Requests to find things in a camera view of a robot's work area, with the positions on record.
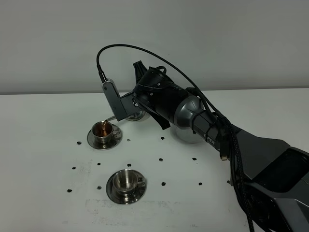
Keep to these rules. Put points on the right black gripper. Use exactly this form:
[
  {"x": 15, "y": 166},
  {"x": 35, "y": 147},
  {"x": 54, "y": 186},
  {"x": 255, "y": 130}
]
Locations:
[{"x": 156, "y": 94}]

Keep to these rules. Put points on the stainless steel teapot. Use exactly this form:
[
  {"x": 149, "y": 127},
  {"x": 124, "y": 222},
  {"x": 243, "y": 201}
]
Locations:
[{"x": 138, "y": 115}]

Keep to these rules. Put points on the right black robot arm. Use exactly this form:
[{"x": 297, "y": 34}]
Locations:
[{"x": 270, "y": 177}]

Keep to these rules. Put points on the far steel teacup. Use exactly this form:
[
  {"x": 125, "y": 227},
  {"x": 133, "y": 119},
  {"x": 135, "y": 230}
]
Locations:
[{"x": 104, "y": 132}]

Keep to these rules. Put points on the steel teacup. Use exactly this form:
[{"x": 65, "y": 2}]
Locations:
[
  {"x": 104, "y": 132},
  {"x": 128, "y": 181}
]

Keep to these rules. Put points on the far steel saucer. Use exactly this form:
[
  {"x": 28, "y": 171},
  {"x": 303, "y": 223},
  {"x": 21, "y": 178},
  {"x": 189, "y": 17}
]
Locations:
[{"x": 114, "y": 142}]

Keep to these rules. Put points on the near steel teacup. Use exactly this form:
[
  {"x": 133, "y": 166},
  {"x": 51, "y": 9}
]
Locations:
[{"x": 128, "y": 181}]

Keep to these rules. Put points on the near steel saucer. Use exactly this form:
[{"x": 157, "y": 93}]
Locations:
[{"x": 122, "y": 198}]

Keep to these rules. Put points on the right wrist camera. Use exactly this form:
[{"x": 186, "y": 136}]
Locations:
[{"x": 114, "y": 99}]

